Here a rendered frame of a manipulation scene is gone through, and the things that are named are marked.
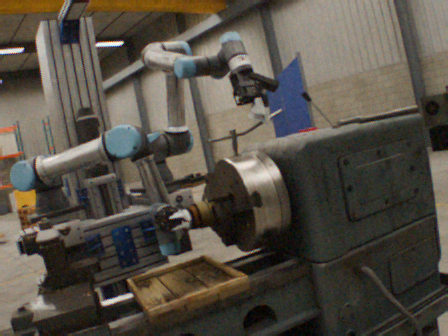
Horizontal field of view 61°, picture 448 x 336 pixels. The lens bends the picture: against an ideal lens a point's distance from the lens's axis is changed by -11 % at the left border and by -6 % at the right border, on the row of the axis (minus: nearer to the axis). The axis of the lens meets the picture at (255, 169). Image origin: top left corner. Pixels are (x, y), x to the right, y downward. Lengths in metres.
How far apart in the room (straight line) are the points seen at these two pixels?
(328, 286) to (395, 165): 0.47
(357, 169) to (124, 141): 0.79
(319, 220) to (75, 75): 1.34
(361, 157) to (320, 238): 0.30
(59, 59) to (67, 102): 0.21
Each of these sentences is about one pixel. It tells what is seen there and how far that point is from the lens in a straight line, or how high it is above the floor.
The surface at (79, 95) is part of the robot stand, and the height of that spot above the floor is 1.65.
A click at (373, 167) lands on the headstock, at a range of 1.38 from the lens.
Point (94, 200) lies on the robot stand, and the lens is 1.91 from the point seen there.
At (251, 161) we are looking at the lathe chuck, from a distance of 1.27.
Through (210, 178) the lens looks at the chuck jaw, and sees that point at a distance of 1.37.
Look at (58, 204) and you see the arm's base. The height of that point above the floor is 1.19.
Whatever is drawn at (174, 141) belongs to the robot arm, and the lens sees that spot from 1.93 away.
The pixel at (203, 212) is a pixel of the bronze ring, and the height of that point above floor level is 1.09.
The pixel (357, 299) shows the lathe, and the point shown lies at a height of 0.69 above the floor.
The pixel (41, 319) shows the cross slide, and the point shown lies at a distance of 1.10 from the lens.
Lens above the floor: 1.30
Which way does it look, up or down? 5 degrees down
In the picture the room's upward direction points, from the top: 12 degrees counter-clockwise
